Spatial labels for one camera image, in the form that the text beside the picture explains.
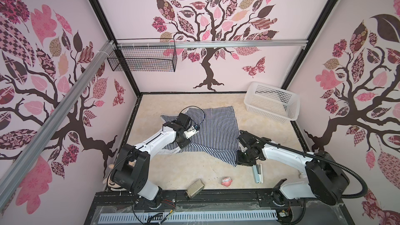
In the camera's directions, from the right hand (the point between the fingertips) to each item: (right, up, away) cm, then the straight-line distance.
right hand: (236, 161), depth 85 cm
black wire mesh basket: (-56, +63, +10) cm, 85 cm away
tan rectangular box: (-22, -9, -11) cm, 27 cm away
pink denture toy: (-7, -7, -9) cm, 13 cm away
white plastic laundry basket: (+33, +34, +29) cm, 55 cm away
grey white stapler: (+10, -4, -4) cm, 12 cm away
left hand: (-31, +10, +4) cm, 33 cm away
